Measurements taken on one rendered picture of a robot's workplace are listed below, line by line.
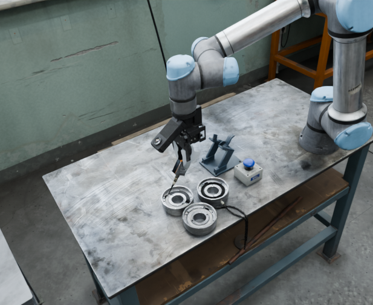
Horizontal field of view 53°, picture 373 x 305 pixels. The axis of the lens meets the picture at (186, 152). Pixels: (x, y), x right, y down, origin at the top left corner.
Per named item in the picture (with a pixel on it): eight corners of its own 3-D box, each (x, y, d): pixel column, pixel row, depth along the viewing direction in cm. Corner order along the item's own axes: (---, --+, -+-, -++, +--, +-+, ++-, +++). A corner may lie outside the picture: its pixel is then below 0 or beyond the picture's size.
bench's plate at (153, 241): (109, 301, 100) (108, 297, 99) (43, 180, 140) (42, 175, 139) (384, 137, 148) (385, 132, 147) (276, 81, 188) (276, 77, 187)
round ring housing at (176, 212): (157, 213, 121) (155, 204, 118) (169, 191, 128) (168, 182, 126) (187, 220, 118) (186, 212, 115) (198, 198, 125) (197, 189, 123)
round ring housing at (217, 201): (191, 193, 127) (191, 184, 124) (217, 181, 131) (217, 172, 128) (208, 212, 120) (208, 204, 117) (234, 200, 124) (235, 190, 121)
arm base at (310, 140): (317, 126, 153) (320, 106, 147) (347, 144, 143) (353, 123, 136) (290, 140, 147) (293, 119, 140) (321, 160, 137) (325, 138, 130)
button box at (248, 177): (246, 186, 128) (247, 176, 125) (234, 175, 133) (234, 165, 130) (264, 177, 131) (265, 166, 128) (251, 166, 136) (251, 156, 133)
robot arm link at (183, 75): (200, 63, 95) (167, 68, 94) (201, 100, 102) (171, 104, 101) (193, 51, 101) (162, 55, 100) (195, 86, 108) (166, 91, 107)
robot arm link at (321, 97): (330, 110, 144) (337, 78, 135) (349, 129, 133) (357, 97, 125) (300, 115, 142) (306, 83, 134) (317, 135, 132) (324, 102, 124)
